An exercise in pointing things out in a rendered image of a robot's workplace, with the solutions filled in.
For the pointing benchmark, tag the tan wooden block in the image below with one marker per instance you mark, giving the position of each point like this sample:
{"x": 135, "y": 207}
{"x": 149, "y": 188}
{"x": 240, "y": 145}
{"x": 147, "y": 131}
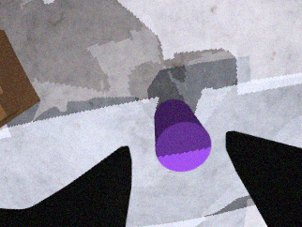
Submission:
{"x": 17, "y": 94}

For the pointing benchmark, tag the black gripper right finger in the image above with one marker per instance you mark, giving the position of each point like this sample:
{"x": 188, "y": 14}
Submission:
{"x": 272, "y": 175}

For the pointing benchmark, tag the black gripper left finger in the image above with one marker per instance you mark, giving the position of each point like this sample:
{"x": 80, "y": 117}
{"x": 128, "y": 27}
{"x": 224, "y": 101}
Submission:
{"x": 98, "y": 198}

